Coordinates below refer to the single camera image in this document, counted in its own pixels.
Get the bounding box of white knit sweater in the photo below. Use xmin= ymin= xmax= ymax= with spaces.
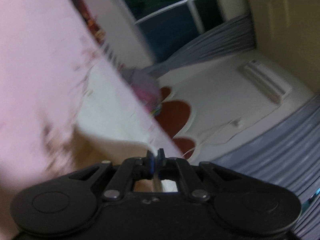
xmin=77 ymin=67 xmax=181 ymax=165

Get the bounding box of stack of folded clothes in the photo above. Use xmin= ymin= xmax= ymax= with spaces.
xmin=119 ymin=67 xmax=162 ymax=116

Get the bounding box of red heart headboard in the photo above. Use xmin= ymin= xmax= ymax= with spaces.
xmin=152 ymin=86 xmax=196 ymax=160

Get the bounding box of blue-grey side curtain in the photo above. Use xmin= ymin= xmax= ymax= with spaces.
xmin=213 ymin=95 xmax=319 ymax=239

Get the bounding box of striped pillow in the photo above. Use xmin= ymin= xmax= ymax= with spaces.
xmin=100 ymin=41 xmax=125 ymax=70

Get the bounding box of white air conditioner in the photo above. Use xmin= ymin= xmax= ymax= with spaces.
xmin=238 ymin=60 xmax=293 ymax=105

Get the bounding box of right grey curtain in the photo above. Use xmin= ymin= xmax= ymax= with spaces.
xmin=142 ymin=13 xmax=256 ymax=78

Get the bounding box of red patterned blanket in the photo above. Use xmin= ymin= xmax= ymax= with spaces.
xmin=72 ymin=0 xmax=106 ymax=44

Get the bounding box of pink floral bed sheet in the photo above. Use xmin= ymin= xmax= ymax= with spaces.
xmin=0 ymin=0 xmax=186 ymax=240

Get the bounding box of white charger cable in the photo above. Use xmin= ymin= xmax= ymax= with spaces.
xmin=181 ymin=122 xmax=241 ymax=159

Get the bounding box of window with white frame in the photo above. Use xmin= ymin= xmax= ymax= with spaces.
xmin=113 ymin=0 xmax=225 ymax=62

